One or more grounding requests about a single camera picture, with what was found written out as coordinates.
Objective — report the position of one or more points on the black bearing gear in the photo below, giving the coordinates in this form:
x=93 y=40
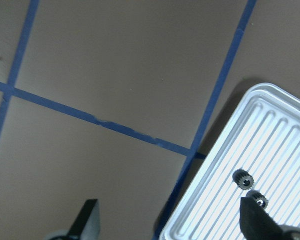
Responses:
x=259 y=198
x=243 y=179

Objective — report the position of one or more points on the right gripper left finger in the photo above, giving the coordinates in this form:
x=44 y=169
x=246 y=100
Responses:
x=87 y=223

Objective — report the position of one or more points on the silver metal tray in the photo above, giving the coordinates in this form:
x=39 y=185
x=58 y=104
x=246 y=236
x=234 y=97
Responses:
x=261 y=137

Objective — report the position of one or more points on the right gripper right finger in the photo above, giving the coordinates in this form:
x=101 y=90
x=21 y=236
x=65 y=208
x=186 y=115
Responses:
x=255 y=223

